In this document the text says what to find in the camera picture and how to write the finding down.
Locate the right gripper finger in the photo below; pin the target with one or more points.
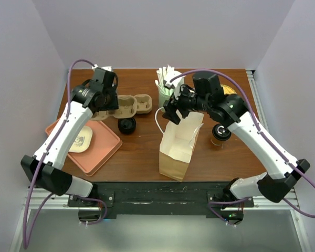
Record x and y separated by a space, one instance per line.
170 106
172 116

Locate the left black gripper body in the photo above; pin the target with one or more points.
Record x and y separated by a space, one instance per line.
111 100

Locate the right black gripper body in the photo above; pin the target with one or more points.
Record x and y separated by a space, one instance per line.
188 101

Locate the brown paper bag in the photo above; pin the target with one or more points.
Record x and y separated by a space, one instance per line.
177 145

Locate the cardboard cup carrier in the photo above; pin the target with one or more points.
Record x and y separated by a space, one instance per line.
127 109
144 103

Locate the black cup lid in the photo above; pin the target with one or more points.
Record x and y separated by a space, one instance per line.
221 133

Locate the single brown paper cup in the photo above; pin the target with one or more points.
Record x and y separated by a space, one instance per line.
217 142

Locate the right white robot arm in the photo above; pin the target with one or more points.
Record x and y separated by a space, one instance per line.
234 112

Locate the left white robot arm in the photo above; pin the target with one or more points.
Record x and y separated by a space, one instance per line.
44 167

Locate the green straw holder cup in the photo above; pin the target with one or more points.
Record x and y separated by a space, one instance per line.
164 95

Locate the yellow woven coaster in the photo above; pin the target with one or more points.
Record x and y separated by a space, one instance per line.
228 90

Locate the wrapped straws bundle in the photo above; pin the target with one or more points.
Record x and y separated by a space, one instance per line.
165 74

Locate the stack of black lids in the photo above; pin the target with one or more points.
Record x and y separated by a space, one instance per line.
127 125

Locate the pink plastic tray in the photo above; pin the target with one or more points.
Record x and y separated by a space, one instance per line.
103 146

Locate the cream square bowl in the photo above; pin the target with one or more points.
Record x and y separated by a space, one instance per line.
82 141

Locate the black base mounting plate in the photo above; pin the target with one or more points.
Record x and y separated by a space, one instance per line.
166 198

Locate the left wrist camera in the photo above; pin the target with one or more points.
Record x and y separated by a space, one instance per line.
107 68

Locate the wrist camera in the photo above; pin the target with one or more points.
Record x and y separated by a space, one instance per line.
175 85
107 68

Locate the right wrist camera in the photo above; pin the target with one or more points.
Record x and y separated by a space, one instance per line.
175 85

